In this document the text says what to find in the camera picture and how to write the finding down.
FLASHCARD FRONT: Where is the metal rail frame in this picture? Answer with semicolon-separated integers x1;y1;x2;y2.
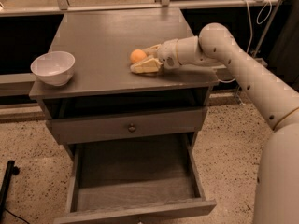
0;0;281;98

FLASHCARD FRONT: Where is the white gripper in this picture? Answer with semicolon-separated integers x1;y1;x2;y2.
130;39;180;74

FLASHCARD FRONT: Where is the grey wooden cabinet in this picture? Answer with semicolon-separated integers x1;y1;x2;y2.
28;7;221;161

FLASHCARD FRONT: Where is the orange fruit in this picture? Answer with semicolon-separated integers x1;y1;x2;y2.
130;49;147;63

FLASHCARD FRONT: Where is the thin metal pole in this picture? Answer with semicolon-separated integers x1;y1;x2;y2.
233;0;285;105

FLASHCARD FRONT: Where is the white bowl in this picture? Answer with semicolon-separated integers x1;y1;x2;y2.
30;51;76;86

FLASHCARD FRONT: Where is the closed grey drawer with knob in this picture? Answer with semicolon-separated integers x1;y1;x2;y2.
47;107;207;145

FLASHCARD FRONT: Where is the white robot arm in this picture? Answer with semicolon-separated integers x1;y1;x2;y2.
130;23;299;224

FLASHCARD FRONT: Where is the dark cabinet at right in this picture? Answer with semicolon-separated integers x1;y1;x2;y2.
269;0;299;91

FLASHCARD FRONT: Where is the black stand leg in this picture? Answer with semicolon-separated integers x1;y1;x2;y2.
0;160;20;221

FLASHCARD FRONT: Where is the open grey wooden drawer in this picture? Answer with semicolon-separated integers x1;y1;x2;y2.
54;133;216;224

